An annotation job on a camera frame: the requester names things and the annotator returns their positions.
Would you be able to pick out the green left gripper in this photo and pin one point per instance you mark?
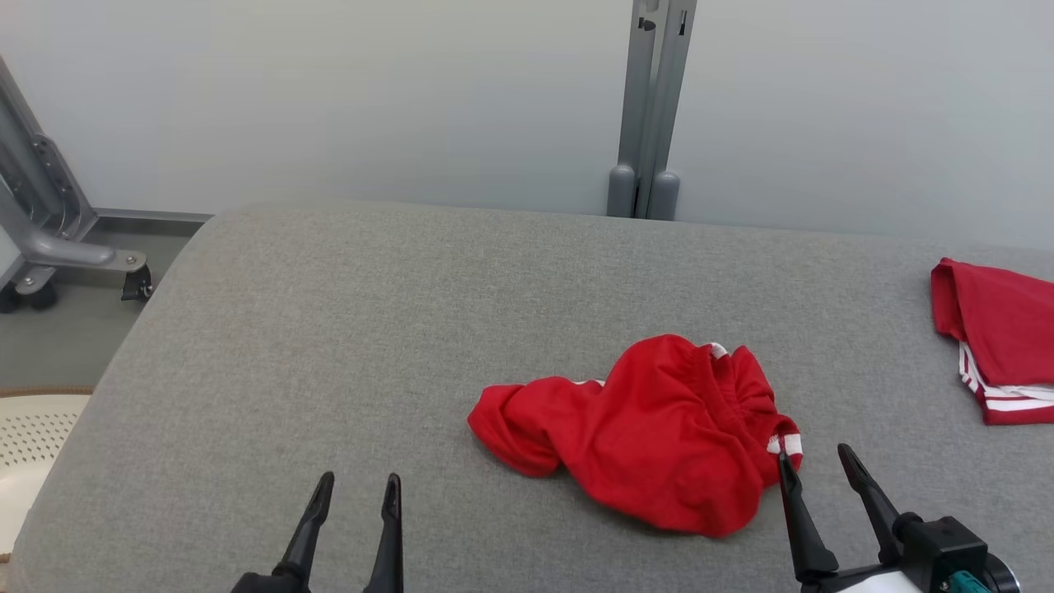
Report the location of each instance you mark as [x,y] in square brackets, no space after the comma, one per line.
[272,585]

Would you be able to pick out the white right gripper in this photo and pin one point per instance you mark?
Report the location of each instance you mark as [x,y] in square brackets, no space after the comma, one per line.
[873,583]

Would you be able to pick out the red shorts white stripes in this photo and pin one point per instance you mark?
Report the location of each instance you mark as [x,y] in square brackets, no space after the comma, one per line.
[659,436]

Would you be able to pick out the red white t-shirt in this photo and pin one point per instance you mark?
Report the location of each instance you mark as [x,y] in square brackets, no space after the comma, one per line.
[1005,329]

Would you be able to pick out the white perforated laundry basket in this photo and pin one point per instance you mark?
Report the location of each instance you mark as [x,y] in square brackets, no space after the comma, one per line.
[33,445]

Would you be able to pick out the grey metal wheeled stand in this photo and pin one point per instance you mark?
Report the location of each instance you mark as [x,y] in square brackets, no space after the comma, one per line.
[49,239]

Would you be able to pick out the grey metal partition post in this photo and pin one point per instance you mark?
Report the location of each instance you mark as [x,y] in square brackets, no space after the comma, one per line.
[655,99]

